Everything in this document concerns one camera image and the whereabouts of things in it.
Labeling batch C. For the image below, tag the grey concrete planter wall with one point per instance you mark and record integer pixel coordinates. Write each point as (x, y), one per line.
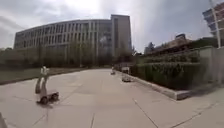
(213, 66)

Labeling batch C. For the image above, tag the small wheeled vehicle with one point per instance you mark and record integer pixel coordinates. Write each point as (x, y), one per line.
(50, 97)

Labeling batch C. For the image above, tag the row of trees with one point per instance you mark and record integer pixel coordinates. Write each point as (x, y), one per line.
(66, 55)

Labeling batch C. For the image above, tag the pale concrete slab plaza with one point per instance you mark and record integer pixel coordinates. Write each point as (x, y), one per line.
(100, 100)

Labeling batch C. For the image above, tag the dark green hedge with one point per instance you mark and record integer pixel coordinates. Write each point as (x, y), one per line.
(166, 73)

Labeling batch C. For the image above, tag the person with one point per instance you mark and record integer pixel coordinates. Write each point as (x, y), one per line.
(44, 71)

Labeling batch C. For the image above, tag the low brown building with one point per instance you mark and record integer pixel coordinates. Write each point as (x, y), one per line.
(173, 43)

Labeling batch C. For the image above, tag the pale tall pole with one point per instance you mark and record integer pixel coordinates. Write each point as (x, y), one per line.
(216, 26)

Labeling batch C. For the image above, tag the grass strip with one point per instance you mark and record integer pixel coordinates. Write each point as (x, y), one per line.
(20, 74)

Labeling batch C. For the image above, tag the large grey building with tower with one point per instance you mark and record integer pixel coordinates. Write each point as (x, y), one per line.
(73, 36)

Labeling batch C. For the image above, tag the grey building with banded floors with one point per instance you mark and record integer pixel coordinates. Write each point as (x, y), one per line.
(218, 16)

